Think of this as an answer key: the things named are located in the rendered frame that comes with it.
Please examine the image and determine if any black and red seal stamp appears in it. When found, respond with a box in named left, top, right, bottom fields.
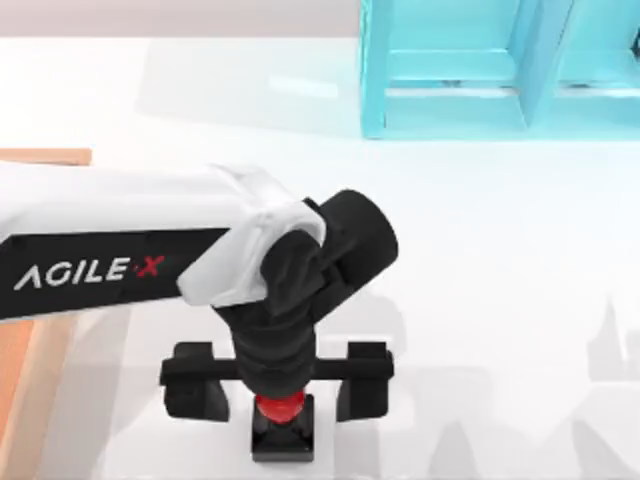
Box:
left=251, top=388, right=317, bottom=464

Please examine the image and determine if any light blue rack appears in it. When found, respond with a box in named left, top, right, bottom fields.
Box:
left=357, top=0, right=640, bottom=142

